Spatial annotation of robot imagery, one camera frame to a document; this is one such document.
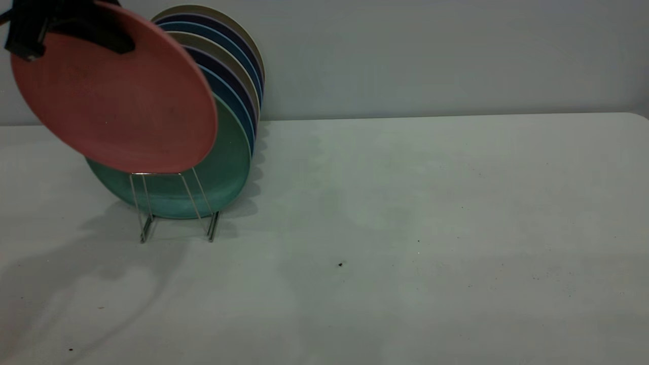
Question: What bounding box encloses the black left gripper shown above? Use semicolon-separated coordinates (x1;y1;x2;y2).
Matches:
4;0;136;61

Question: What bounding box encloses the pink round plate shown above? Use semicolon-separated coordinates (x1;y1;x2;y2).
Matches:
10;1;219;174

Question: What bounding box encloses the blue round plate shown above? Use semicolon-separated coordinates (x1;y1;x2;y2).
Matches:
195;63;256;154
157;22;263;104

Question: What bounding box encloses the dark purple round plate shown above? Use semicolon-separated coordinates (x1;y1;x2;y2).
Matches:
152;14;265;89
183;46;258;138

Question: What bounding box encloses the beige round plate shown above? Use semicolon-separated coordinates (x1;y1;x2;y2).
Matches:
151;5;266;77
166;31;261;123

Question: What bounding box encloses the green round plate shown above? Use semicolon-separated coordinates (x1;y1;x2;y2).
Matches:
85;94;253;220

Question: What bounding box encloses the metal wire plate rack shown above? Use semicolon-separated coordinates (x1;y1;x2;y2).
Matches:
130;167;221;244

